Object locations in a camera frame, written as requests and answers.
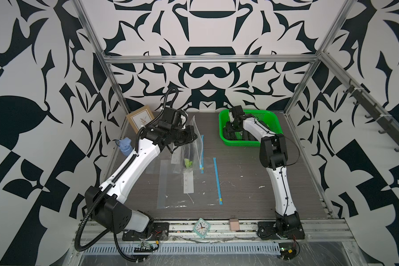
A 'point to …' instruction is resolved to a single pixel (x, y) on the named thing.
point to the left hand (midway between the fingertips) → (196, 133)
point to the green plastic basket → (269, 118)
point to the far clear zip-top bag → (165, 162)
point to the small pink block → (234, 224)
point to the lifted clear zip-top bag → (192, 152)
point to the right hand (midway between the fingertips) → (229, 124)
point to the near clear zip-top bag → (187, 188)
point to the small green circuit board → (146, 245)
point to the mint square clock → (201, 228)
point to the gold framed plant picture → (140, 117)
